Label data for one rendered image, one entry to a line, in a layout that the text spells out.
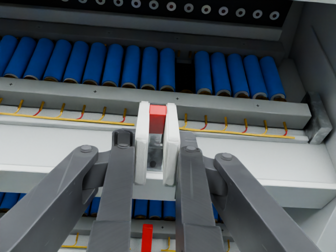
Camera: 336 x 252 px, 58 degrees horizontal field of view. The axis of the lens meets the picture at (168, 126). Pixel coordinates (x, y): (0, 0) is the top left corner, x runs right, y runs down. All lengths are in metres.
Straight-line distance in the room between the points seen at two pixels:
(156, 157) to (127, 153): 0.13
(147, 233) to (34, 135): 0.17
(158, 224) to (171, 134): 0.27
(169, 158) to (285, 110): 0.19
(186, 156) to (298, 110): 0.20
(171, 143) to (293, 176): 0.17
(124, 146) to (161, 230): 0.28
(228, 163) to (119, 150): 0.06
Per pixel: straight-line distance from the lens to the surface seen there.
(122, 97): 0.30
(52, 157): 0.30
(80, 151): 0.16
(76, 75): 0.34
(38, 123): 0.32
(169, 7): 0.38
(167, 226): 0.43
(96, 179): 0.16
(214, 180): 0.16
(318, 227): 0.37
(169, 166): 0.17
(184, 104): 0.30
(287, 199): 0.33
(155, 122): 0.22
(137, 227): 0.43
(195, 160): 0.15
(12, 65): 0.36
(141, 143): 0.16
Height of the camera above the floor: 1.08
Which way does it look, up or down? 31 degrees down
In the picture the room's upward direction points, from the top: 6 degrees clockwise
